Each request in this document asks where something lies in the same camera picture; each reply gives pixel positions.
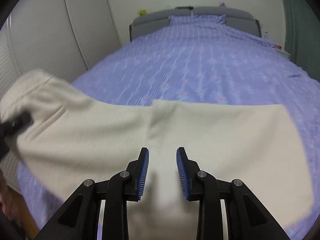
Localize cream pants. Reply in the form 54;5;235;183
1;71;314;239

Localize person's left hand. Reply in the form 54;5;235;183
0;171;20;222

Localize white slatted wardrobe door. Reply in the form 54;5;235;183
0;0;123;193

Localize purple patterned bed cover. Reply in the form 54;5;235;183
16;13;320;240

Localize grey upholstered headboard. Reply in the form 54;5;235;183
128;6;262;42

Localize white bedside table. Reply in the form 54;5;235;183
276;49;291;61

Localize yellow toy on headboard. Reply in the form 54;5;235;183
138;10;147;16

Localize green curtain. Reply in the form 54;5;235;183
283;0;319;80

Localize purple patterned pillow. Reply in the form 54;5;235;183
169;15;226;25

